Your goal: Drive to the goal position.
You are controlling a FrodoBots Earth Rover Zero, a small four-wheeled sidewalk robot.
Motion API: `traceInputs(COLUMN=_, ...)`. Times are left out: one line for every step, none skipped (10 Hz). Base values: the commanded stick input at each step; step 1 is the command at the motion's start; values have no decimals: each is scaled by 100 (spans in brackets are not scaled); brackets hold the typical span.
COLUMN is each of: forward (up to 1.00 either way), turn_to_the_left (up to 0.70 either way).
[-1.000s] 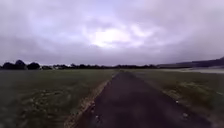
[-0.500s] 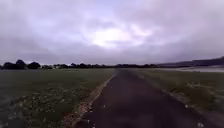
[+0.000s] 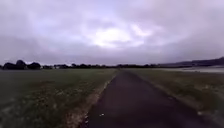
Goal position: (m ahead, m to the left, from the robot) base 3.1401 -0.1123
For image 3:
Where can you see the row of trees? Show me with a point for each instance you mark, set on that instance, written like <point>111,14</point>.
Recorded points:
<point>20,65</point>

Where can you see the dark asphalt path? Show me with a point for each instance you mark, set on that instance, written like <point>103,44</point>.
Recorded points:
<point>128,100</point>

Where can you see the grass field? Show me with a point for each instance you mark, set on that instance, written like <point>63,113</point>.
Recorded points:
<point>40,93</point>
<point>190,85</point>

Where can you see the pale water strip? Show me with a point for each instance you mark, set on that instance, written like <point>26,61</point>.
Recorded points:
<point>203,69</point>

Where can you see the wooded hill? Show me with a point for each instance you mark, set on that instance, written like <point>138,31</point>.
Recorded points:
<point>203,62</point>

